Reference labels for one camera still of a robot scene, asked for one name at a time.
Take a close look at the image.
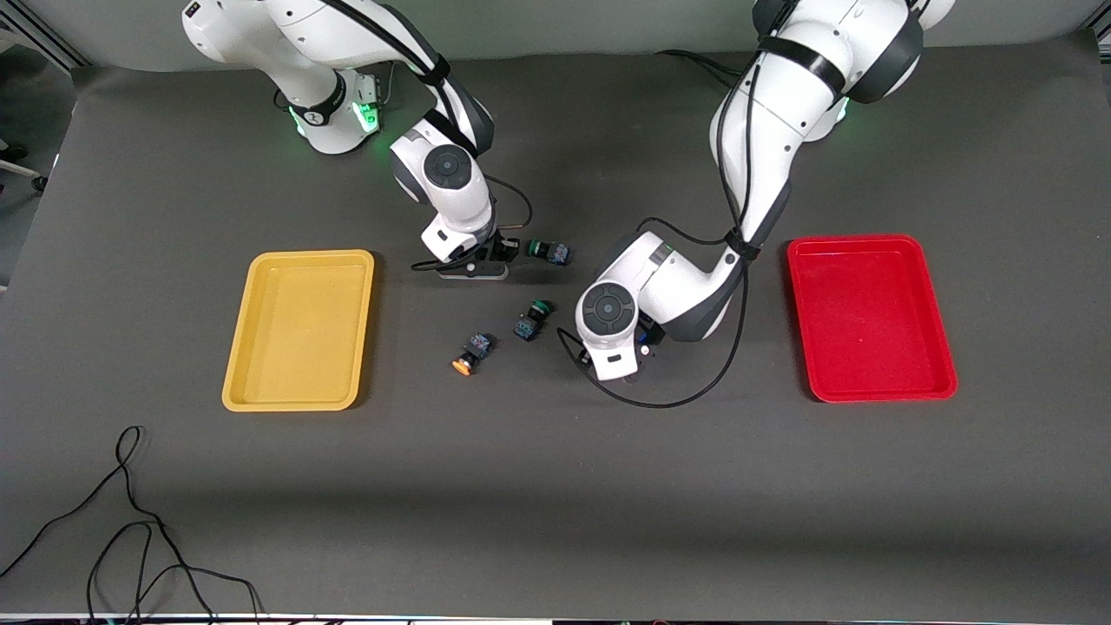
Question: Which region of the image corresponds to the yellow plastic tray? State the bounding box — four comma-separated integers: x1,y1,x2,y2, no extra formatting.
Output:
221,249,376,412

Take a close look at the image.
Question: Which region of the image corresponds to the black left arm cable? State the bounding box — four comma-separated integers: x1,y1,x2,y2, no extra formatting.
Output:
555,0,934,409

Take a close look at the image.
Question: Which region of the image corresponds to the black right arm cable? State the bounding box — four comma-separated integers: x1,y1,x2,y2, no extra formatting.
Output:
325,0,532,272

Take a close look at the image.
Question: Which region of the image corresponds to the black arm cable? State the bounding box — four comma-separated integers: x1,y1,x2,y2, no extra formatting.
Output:
325,0,532,272
555,0,934,409

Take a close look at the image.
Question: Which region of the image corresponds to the yellow push button switch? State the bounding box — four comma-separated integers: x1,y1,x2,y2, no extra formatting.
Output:
451,332,494,377

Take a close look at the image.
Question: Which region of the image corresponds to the black office chair base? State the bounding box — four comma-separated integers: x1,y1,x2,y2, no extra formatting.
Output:
0,143,49,196

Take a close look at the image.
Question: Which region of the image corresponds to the dark grey table cloth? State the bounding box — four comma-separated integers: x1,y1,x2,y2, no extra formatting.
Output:
0,30,1111,622

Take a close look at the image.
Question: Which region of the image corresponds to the black left base cable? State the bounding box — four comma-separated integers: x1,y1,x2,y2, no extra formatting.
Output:
657,49,739,88

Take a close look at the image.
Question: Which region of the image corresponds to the green push button switch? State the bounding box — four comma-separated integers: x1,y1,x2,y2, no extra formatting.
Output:
512,299,554,342
523,237,571,267

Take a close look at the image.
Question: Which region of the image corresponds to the red plastic tray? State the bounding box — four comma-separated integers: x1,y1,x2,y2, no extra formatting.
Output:
787,234,958,405

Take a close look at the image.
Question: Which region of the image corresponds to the thin black loose cable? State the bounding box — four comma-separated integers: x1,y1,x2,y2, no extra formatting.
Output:
0,425,261,625

